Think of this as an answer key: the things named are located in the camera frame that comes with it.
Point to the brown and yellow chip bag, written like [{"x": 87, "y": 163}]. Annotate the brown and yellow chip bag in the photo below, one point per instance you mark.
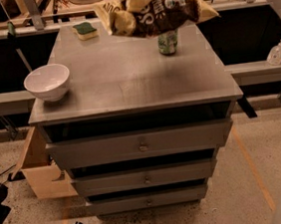
[{"x": 156, "y": 18}]

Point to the green and yellow sponge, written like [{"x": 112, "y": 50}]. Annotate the green and yellow sponge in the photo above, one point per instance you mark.
[{"x": 85, "y": 31}]

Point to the green soda can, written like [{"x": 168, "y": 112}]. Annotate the green soda can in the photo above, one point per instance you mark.
[{"x": 167, "y": 42}]

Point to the white bowl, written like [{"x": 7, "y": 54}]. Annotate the white bowl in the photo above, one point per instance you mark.
[{"x": 48, "y": 83}]

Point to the grey drawer cabinet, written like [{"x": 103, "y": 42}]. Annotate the grey drawer cabinet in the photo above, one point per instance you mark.
[{"x": 123, "y": 85}]

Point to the clear hand sanitizer bottle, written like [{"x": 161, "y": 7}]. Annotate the clear hand sanitizer bottle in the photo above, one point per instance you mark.
[{"x": 274, "y": 56}]

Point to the top grey drawer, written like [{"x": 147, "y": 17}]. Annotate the top grey drawer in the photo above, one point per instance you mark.
[{"x": 139, "y": 145}]

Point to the grey drawer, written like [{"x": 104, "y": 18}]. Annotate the grey drawer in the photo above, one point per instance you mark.
[
  {"x": 148, "y": 200},
  {"x": 141, "y": 178},
  {"x": 139, "y": 145}
]

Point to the middle grey drawer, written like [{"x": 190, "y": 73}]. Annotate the middle grey drawer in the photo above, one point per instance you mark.
[{"x": 141, "y": 178}]

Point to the bottom grey drawer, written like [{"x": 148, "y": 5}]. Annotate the bottom grey drawer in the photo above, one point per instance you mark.
[{"x": 148, "y": 200}]

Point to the wooden box on floor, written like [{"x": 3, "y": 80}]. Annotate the wooden box on floor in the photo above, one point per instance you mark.
[{"x": 43, "y": 174}]

